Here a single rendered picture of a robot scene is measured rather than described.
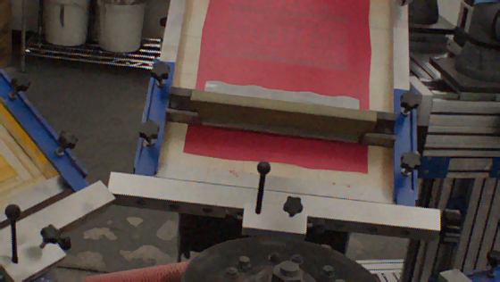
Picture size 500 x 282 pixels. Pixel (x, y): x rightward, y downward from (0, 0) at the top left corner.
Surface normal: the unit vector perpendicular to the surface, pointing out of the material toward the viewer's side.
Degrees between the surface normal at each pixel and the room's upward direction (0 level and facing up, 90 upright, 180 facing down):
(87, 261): 0
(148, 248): 0
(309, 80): 32
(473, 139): 90
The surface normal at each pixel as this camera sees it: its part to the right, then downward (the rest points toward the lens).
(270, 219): 0.07, -0.55
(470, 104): 0.21, 0.43
